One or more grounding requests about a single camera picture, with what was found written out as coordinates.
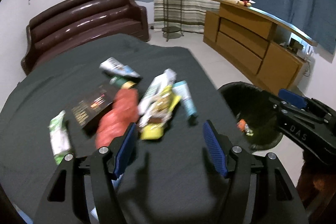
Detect orange green wrapper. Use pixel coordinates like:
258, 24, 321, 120
237, 119, 253, 136

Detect green white snack wrapper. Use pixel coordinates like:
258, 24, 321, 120
49, 110, 71, 165

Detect black box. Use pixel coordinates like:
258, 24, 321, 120
65, 82, 120, 135

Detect teal white tube package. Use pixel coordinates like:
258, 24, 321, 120
173, 81, 198, 118

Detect orange plastic bag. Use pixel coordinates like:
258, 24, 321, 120
95, 88, 139, 149

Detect yellow snack bag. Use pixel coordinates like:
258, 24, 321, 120
139, 85, 181, 140

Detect white paper package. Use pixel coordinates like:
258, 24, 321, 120
138, 68, 177, 128

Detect green glass bottle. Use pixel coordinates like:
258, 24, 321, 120
109, 76, 136, 89

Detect white blue snack wrapper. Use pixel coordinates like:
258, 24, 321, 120
99, 57, 141, 79

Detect black lined trash bin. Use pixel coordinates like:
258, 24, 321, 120
218, 81, 283, 152

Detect wooden sideboard cabinet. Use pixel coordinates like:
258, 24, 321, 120
203, 0, 317, 94

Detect white router on cabinet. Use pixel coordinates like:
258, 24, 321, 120
304, 44, 314, 57

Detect dark grey tablecloth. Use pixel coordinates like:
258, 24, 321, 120
1, 34, 239, 223

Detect black metal plant stand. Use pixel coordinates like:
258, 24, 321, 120
162, 0, 184, 42

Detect dark red leather sofa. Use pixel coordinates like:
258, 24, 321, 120
21, 0, 149, 75

